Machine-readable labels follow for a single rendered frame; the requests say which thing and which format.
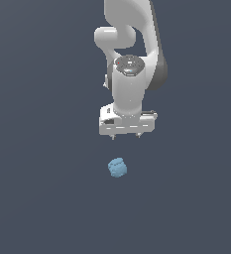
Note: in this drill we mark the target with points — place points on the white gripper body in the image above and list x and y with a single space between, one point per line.
127 125

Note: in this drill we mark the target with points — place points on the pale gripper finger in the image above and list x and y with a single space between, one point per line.
112 136
139 135

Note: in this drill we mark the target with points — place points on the small blue lumpy object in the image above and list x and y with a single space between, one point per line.
117 167

